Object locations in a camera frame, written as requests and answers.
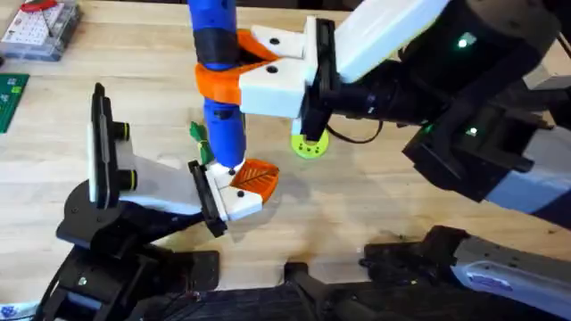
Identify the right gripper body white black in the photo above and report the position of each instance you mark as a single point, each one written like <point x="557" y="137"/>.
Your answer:
<point x="383" y="40"/>

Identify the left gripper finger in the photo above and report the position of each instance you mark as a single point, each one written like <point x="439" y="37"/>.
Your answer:
<point x="243" y="205"/>
<point x="256" y="168"/>

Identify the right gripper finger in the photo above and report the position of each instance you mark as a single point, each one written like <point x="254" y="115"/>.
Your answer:
<point x="272" y="91"/>
<point x="285" y="42"/>

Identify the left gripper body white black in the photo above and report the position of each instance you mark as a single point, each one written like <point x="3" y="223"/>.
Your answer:
<point x="165" y="187"/>

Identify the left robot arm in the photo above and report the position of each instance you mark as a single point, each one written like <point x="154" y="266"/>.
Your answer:
<point x="111" y="278"/>

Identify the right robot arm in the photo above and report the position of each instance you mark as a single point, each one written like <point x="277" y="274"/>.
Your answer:
<point x="526" y="178"/>

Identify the green toy vegetable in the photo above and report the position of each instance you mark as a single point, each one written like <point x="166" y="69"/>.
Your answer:
<point x="198" y="131"/>

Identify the green disc with holes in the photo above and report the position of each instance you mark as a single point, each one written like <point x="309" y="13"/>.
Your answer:
<point x="313" y="150"/>

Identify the left wrist black upright plate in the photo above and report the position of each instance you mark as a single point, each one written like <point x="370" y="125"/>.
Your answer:
<point x="100" y="147"/>

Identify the green board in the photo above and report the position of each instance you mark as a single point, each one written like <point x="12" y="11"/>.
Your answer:
<point x="10" y="100"/>

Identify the clear plastic parts box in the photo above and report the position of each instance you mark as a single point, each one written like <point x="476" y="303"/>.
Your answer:
<point x="35" y="33"/>

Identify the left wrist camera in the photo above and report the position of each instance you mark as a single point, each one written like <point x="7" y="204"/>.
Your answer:
<point x="126" y="179"/>

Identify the black rail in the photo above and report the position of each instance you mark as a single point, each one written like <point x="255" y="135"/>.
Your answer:
<point x="250" y="307"/>

